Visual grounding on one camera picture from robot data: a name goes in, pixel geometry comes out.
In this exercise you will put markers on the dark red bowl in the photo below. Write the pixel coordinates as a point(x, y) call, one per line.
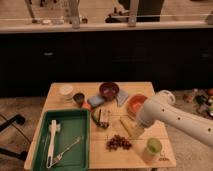
point(109, 90)

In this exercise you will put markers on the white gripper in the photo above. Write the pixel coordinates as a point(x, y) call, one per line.
point(137, 131)

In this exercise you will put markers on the metal fork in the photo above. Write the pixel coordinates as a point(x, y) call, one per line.
point(60, 155)

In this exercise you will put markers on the tan block with dark object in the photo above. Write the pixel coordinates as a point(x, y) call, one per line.
point(101, 117)

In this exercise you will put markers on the green plastic cup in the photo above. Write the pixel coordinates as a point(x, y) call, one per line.
point(153, 146)

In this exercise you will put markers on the wooden folding table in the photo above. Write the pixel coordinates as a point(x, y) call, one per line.
point(99, 157)

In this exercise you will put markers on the grey folded cloth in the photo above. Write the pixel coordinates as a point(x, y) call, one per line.
point(122, 96)

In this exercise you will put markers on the orange bowl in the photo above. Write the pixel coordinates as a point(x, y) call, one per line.
point(134, 104)

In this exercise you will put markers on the yellow banana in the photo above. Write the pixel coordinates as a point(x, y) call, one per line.
point(128, 127)

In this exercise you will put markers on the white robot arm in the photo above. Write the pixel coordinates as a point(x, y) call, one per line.
point(161, 107)

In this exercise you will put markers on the white ceramic cup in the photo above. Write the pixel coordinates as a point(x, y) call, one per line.
point(66, 91)

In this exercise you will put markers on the red tomato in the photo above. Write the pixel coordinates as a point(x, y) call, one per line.
point(87, 106)

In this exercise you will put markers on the green plastic tray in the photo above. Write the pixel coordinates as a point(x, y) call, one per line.
point(73, 123)

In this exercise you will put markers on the black chair base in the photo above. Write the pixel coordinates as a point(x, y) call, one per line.
point(18, 138)

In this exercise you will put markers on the white handled brush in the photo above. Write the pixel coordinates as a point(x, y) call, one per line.
point(54, 127)

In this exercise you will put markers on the small metal cup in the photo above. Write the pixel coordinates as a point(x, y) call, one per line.
point(79, 98)

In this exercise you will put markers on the bunch of dark grapes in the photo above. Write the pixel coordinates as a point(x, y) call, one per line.
point(118, 141)

